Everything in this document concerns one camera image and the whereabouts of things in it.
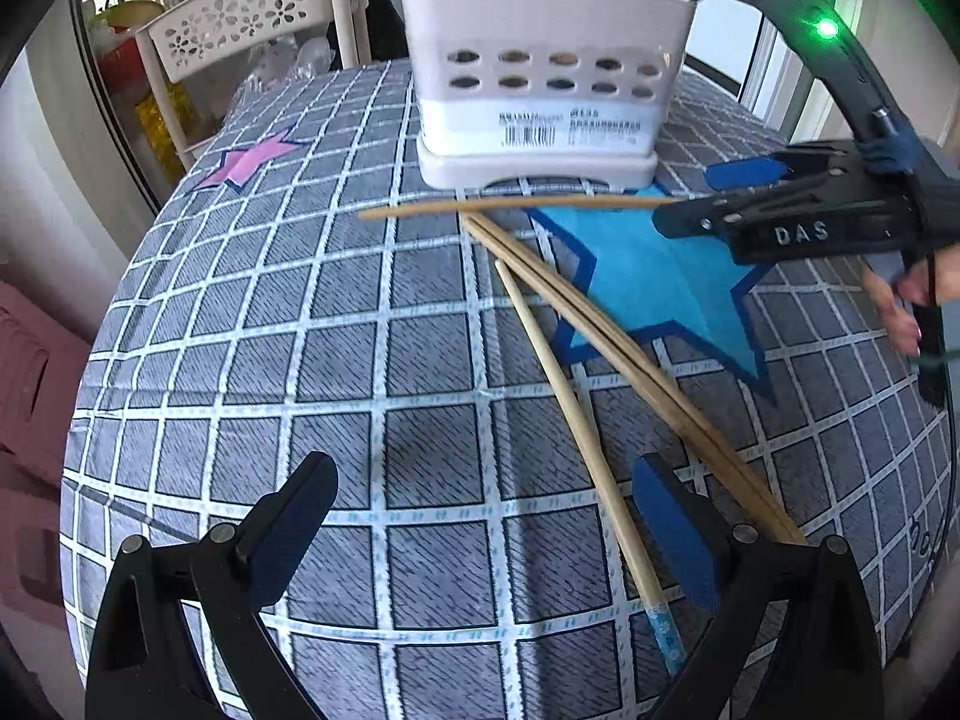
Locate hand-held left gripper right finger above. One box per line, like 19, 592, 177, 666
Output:
632, 452, 887, 720

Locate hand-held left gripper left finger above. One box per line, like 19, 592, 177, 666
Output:
85, 451, 340, 720

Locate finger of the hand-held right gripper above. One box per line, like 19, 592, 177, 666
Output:
703, 150, 865, 194
652, 177, 880, 239

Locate bamboo chopstick blue patterned end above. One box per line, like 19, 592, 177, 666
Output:
493, 259, 686, 677

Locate white plastic utensil holder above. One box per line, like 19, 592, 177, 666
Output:
396, 0, 696, 193

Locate person's right hand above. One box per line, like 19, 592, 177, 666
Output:
861, 243, 960, 359

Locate grey checkered star tablecloth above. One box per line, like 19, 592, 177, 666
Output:
60, 60, 960, 720

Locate pink plastic stool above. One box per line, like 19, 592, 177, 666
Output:
0, 281, 95, 616

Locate yellow packaged goods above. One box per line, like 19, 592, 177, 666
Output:
133, 78, 201, 182

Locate clear plastic bag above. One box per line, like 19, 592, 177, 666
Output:
231, 36, 336, 104

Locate white perforated storage cart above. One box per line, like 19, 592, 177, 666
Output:
135, 0, 377, 175

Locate red plastic basin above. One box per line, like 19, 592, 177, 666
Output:
96, 43, 152, 92

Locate yellow plastic basin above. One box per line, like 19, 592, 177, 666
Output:
96, 0, 164, 34

